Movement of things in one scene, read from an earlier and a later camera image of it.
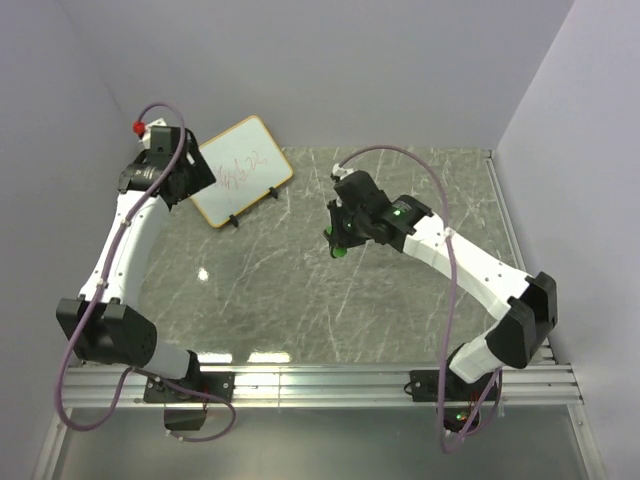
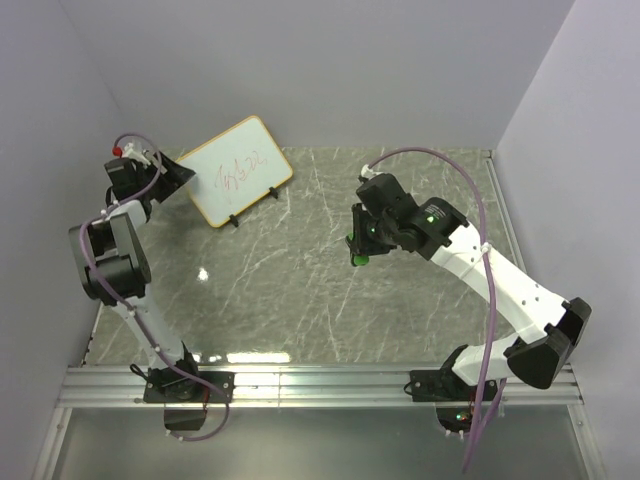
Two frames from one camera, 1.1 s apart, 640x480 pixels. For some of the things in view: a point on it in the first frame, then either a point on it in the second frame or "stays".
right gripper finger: x=337 y=214 → x=357 y=211
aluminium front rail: x=313 y=386 stays
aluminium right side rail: x=547 y=356 stays
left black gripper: x=200 y=176 → x=174 y=177
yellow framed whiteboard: x=245 y=163 stays
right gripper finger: x=334 y=238 → x=353 y=243
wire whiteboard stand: x=233 y=218 stays
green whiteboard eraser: x=337 y=251 → x=359 y=260
